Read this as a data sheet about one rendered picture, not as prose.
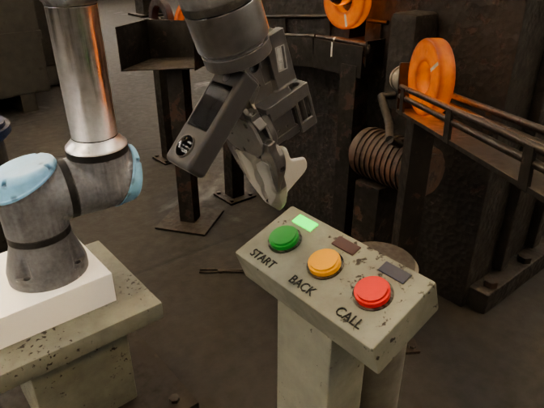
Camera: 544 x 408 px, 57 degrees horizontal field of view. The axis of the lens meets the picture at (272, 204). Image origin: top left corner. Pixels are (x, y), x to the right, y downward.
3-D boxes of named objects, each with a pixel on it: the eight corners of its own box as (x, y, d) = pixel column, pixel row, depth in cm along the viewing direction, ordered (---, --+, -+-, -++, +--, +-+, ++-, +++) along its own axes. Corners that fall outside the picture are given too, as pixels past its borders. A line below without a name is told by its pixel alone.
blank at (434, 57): (426, 125, 110) (411, 125, 110) (418, 57, 112) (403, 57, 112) (461, 100, 95) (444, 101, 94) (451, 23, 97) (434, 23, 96)
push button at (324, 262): (325, 252, 64) (323, 242, 63) (349, 265, 61) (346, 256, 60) (303, 271, 62) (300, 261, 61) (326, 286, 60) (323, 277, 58)
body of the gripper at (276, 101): (320, 128, 57) (295, 27, 50) (265, 169, 54) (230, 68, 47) (277, 112, 63) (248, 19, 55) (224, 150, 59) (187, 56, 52)
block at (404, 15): (405, 99, 142) (416, 9, 131) (429, 106, 136) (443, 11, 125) (380, 106, 136) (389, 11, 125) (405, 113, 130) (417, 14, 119)
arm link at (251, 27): (212, 24, 44) (166, 15, 50) (228, 71, 47) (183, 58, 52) (274, -11, 47) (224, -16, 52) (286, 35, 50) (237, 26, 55)
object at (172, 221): (166, 203, 208) (146, 19, 175) (226, 211, 201) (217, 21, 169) (142, 227, 190) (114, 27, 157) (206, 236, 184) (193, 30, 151)
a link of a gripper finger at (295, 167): (321, 195, 63) (305, 133, 57) (288, 223, 61) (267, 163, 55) (304, 187, 65) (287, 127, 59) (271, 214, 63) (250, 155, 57)
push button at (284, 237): (286, 229, 69) (283, 219, 68) (307, 240, 66) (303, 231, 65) (265, 247, 67) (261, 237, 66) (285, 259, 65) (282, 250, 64)
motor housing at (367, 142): (363, 285, 158) (380, 120, 133) (422, 320, 143) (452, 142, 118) (333, 301, 151) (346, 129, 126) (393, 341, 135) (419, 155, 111)
